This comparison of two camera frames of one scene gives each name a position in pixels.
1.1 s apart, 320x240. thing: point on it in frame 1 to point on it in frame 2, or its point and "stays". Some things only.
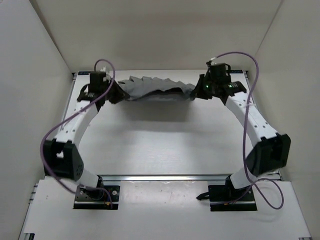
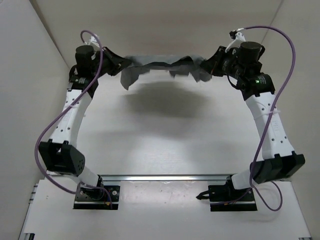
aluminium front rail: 166,178 stays
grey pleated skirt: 135,86 to 192,66
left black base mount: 101,197 stays
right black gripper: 197,93 to 212,66
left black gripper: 122,94 to 120,62
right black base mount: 226,198 stays
